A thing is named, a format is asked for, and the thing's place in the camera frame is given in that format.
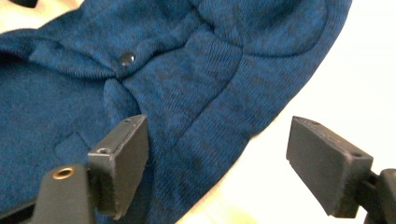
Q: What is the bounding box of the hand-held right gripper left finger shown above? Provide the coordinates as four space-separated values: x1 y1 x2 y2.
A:
87 114 150 220

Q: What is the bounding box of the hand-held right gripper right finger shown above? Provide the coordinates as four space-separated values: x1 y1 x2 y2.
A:
286 116 375 218

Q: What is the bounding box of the blue knitted sweater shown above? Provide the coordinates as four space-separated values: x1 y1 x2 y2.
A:
0 0 354 224

